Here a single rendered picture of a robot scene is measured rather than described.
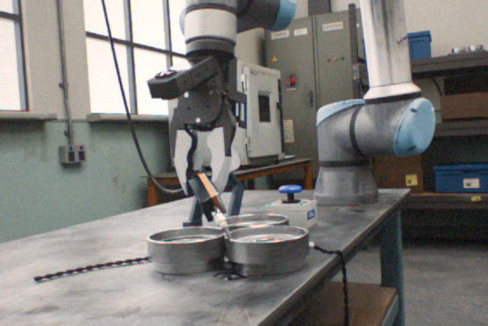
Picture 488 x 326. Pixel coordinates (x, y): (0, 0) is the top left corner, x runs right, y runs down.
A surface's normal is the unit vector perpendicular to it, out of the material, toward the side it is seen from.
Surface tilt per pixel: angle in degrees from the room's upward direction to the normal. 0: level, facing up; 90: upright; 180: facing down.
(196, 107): 82
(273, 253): 90
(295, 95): 90
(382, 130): 96
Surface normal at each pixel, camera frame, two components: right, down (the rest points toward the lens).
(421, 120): 0.69, 0.13
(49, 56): 0.90, -0.04
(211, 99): -0.45, -0.06
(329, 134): -0.74, 0.08
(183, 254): 0.00, 0.05
